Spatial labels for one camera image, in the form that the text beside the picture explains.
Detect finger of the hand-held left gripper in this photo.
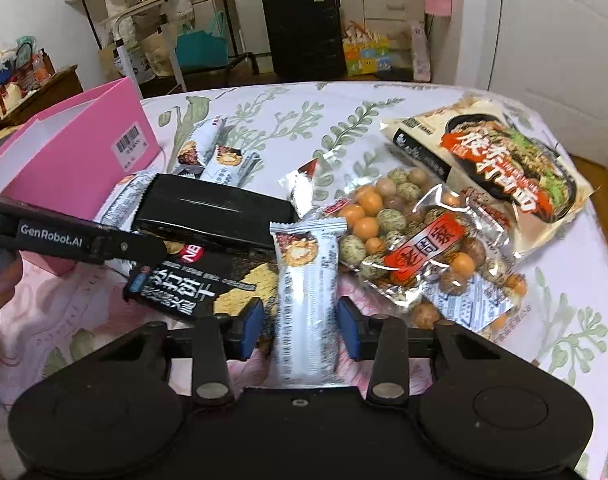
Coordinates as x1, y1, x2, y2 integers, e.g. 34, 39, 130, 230
96, 230, 169, 267

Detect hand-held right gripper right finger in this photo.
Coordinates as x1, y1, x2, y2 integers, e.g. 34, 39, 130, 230
335, 297, 504, 407

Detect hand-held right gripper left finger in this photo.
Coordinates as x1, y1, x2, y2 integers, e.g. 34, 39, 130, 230
84, 297, 265, 407

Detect silver snack bar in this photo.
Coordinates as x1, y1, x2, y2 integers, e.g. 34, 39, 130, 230
96, 170, 157, 231
201, 145, 262, 186
166, 115, 229, 176
269, 217, 347, 391

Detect black cracker packet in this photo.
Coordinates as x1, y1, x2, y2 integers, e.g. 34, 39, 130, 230
124, 242, 279, 323

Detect pink cardboard box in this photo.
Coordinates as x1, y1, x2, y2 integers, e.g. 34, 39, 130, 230
0, 77, 162, 277

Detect large cream food bag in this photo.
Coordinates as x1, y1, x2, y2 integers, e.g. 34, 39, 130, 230
379, 92, 597, 263

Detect packets inside pink box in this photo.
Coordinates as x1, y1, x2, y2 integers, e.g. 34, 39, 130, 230
134, 172, 302, 253

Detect clear bag of coated peanuts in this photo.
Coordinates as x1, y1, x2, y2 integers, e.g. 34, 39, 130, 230
324, 165, 529, 333

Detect pile of gift bags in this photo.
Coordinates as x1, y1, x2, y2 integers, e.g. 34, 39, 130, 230
0, 35, 55, 121

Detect dark wooden cabinet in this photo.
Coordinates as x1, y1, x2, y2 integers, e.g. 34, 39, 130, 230
0, 65, 85, 136

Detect small red silver packet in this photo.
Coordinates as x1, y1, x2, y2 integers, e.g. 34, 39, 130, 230
279, 157, 329, 218

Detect brown paper bag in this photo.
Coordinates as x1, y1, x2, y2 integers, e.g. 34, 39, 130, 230
99, 42, 122, 81

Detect white metal rack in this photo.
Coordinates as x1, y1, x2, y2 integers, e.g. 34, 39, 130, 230
101, 5, 189, 93

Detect white leaf print bedsheet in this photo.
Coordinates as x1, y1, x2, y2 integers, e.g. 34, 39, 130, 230
139, 80, 608, 476

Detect teal shopping bag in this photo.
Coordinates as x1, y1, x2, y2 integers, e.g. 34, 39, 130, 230
175, 12, 229, 73

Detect black suitcase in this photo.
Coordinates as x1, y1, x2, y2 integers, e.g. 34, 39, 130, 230
262, 0, 347, 82

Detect colourful gift bag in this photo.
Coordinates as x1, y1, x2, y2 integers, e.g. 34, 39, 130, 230
343, 20, 392, 77

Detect white door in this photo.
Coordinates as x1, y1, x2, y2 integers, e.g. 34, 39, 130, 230
476, 0, 608, 171

